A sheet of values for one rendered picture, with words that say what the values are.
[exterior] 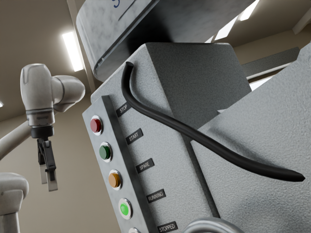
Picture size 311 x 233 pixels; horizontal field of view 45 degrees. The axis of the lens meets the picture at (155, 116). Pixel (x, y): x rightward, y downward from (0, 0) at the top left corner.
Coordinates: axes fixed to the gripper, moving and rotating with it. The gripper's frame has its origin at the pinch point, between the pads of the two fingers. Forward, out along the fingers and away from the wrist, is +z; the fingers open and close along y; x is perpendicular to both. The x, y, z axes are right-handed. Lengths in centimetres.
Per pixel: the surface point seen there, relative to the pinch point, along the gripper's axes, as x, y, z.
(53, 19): 87, -357, -134
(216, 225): 3, 97, -12
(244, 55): 534, -524, -86
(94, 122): -2, 69, -24
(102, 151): -1, 70, -19
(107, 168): -1, 70, -16
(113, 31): 2, 73, -39
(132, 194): 1, 76, -12
